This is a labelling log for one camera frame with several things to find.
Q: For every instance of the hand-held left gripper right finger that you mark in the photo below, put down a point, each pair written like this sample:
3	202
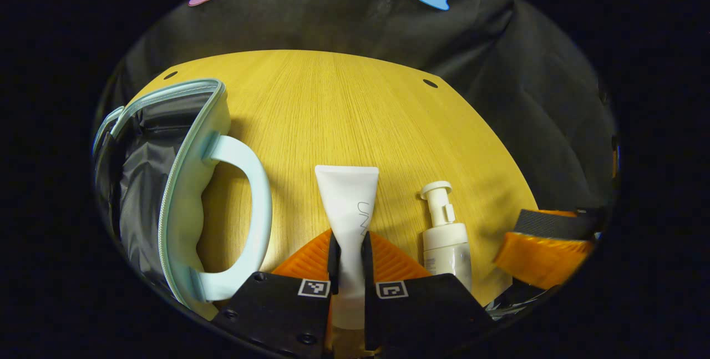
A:
367	256

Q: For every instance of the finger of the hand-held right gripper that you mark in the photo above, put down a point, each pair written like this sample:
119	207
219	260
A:
549	224

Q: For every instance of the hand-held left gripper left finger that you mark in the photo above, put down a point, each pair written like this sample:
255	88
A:
334	256

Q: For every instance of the white squeeze tube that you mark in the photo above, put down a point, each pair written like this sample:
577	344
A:
346	203

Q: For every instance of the white pump bottle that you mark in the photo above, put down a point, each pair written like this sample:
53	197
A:
444	242

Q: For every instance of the light blue suitcase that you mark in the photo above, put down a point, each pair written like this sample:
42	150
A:
188	192

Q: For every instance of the black backdrop cloth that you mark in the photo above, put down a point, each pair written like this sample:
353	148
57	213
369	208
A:
388	26

